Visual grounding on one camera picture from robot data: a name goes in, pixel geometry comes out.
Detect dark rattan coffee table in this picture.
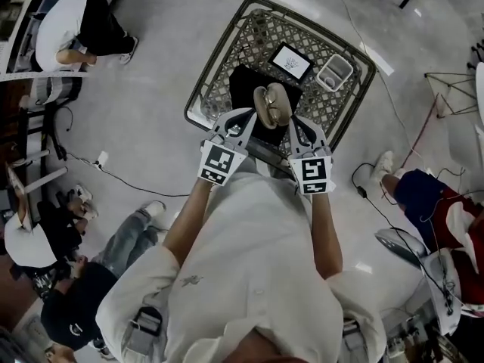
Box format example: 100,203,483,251
184,0,378,168

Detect black cloth mat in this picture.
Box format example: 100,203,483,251
228,64,303,147

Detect person's right grey harness strap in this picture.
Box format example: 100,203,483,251
342,315,370,363

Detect white desk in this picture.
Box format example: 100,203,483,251
5,147,69,196

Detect white plastic container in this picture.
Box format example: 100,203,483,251
315,54,355,92

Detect white metal shelf unit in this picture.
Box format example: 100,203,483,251
0,0,92,82

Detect person's white shirt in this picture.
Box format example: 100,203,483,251
95,164,387,363

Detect grey mesh waste basket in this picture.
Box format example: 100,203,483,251
29,76,82,107

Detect person's grey harness strap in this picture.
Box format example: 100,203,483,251
128,306,163,363
342,315,370,363

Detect black metal stand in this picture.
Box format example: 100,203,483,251
41,104,75,162

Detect person's left forearm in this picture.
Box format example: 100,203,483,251
162,178,215,259

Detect black floor cable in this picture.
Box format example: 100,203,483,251
67,151,190,198

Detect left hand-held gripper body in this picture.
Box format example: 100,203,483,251
197,127,250,187

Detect person's grey trousers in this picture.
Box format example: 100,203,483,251
245,145,296,182

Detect beige glasses case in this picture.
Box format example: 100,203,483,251
252,82,293,129

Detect person's right forearm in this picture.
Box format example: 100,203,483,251
309,191,344,281

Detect white stool with wire legs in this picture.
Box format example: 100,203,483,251
423,61,484,120

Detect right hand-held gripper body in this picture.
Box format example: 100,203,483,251
287,144,337,195

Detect person's left grey harness strap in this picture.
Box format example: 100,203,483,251
128,306,163,363

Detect black framed tablet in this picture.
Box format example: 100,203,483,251
267,42,315,82

